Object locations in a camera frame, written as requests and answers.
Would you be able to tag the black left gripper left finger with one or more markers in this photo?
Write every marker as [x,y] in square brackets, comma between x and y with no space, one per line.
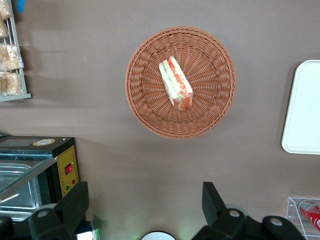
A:
[67,215]

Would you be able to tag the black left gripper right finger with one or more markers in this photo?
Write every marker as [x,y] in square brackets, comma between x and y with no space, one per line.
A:
[220,222]

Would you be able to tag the triangle sandwich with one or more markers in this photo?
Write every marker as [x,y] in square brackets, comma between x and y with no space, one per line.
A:
[175,82]

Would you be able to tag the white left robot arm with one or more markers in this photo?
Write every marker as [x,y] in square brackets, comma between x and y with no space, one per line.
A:
[158,236]

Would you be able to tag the cream plastic tray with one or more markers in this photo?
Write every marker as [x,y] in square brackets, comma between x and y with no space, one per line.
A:
[305,107]

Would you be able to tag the brown round wicker basket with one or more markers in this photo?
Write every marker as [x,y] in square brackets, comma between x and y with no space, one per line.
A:
[207,75]

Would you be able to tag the thin wooden stick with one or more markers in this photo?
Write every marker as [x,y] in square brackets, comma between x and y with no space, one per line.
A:
[10,197]

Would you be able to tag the clear acrylic bottle rack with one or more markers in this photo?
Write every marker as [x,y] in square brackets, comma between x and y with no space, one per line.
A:
[291,207]

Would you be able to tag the black food warmer yellow panel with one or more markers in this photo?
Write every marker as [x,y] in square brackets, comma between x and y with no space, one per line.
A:
[25,150]

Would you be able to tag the red soda bottle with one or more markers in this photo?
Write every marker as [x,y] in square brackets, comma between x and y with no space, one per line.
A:
[311,216]

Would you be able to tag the clear bag of puffed snacks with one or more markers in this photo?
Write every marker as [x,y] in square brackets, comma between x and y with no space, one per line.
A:
[5,8]
[12,83]
[11,57]
[3,28]

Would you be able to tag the blue plastic object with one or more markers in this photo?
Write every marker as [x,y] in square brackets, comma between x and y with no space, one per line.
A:
[21,6]

